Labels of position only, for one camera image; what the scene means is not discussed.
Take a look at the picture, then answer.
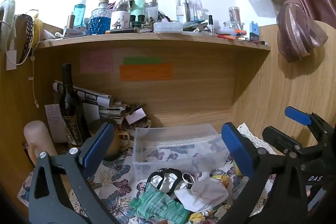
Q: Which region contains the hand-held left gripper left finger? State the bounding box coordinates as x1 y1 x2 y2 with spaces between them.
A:
28 122 115 224

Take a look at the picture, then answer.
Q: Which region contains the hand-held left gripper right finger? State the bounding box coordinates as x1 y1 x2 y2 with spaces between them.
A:
221 122 308 224

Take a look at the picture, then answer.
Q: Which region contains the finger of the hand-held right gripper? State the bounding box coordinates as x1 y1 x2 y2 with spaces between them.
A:
262 126 305 157
285 106 336 147

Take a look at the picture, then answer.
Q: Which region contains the white cloth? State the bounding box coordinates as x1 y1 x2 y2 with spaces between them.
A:
174 177 229 213

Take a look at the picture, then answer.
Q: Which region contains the clear plastic box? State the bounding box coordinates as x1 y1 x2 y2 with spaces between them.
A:
131 123 230 182

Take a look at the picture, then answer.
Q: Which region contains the black and white headband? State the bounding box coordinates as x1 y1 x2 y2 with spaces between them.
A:
146 168 184 197

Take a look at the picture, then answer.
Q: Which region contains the green knit cloth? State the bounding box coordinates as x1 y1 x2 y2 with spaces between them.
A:
130 182 190 223

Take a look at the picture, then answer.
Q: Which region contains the yellow soft toy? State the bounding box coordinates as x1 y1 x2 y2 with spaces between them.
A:
210 173 232 189

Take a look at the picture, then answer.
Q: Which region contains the brown mug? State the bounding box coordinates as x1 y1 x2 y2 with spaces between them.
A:
89 118 132 161

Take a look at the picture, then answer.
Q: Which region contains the patterned hair scrunchie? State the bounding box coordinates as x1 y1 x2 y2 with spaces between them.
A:
209 168 231 178

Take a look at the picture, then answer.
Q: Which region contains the stack of papers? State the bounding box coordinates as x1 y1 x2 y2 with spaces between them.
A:
52 80 132 125

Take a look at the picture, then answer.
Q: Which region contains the dark wine bottle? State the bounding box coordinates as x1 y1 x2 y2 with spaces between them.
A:
59 63 91 147

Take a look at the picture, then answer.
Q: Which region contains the butterfly print tablecloth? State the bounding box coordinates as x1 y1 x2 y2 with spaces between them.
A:
17 123 279 224

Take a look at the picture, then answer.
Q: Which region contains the patterned bowl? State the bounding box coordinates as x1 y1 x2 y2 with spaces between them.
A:
123 119 153 138

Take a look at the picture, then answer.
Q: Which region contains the white handwritten note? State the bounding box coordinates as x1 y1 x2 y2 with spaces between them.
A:
44 104 69 144

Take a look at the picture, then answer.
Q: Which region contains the pink cylinder cup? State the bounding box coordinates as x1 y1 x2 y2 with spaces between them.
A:
23 120 58 165

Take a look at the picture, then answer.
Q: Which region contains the wooden shelf unit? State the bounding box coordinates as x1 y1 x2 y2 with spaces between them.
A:
0 20 336 188

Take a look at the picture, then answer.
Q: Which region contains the pink sticky note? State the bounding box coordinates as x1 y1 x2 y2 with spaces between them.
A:
80 50 114 74

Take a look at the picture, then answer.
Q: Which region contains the orange sticky note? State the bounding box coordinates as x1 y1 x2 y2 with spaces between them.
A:
120 63 174 81

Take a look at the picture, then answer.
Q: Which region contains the blue plastic block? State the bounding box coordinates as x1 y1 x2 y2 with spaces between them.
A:
249 21 260 41

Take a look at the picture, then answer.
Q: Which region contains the green sticky note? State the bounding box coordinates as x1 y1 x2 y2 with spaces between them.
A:
123 56 161 65

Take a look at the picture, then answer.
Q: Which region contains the mauve striped curtain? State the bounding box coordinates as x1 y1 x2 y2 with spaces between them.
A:
222 0 336 63

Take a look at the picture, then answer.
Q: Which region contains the clear glass jar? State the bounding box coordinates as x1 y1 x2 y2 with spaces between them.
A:
224 6 244 30

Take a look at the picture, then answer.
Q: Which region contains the white paper tag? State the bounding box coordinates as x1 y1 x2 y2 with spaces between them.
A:
6 50 17 71

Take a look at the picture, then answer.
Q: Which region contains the blue liquid glass bottle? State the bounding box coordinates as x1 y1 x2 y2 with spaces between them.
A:
89 0 113 35

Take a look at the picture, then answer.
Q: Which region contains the dark lace headband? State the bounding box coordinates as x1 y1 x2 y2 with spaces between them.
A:
16 13 35 65

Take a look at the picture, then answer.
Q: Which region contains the light blue bottle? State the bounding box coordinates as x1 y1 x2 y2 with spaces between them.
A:
72 0 88 29

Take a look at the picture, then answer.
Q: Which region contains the translucent rectangular case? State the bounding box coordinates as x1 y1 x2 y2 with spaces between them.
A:
153 22 184 34

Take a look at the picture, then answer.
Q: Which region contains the mint green bottle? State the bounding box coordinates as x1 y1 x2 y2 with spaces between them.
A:
130 0 146 28

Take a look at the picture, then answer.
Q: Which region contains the clear silver capped bottle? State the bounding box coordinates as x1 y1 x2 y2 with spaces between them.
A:
144 0 159 20

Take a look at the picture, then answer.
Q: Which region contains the clear plastic packaging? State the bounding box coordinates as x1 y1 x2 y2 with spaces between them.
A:
175 0 206 23

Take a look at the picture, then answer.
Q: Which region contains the metal ring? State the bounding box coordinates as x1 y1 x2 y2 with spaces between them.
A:
181 173 196 185

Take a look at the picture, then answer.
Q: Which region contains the white charging cable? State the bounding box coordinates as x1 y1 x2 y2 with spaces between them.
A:
5 9 40 109

